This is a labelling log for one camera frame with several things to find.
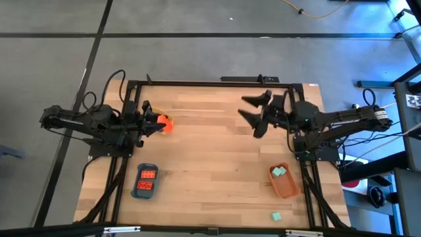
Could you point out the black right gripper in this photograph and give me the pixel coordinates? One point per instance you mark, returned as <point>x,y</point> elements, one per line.
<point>278,112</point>

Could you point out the red round object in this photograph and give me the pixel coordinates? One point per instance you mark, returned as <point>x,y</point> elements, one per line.
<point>351,183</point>

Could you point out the black headphones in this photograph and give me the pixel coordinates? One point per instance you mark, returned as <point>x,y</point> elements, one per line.
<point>376,197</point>

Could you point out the black-and-white fiducial tag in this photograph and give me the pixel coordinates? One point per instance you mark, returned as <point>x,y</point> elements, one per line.
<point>413,101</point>

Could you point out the orange studded toy brick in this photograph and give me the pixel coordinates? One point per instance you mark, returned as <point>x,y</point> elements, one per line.
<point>144,185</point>
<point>167,124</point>
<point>148,174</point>

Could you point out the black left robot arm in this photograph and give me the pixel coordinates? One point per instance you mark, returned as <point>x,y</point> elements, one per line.
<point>75,123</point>

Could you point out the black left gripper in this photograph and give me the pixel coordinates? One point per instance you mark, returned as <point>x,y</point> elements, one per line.
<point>136,120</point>

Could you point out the black flat bar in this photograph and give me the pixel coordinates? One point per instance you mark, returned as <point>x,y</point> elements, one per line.
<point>243,79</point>

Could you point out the black aluminium table frame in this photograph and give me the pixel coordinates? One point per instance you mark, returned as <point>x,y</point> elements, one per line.
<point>213,83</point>

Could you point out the orange plastic bin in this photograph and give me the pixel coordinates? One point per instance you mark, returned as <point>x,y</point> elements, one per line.
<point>286,187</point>

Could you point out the grey cabinet with tag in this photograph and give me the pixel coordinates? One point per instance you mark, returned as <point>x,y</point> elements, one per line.
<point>411,131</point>

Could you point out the silver metal frame bracket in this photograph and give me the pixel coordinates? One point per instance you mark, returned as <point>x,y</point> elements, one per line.
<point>304,233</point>
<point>121,229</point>

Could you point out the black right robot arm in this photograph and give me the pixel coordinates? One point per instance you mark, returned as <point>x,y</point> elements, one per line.
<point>345,120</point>

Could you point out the blue plastic bin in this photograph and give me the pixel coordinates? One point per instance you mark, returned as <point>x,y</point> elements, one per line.
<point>146,195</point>

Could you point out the black table-level camera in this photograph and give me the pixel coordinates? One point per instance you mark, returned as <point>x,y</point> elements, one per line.
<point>212,231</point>

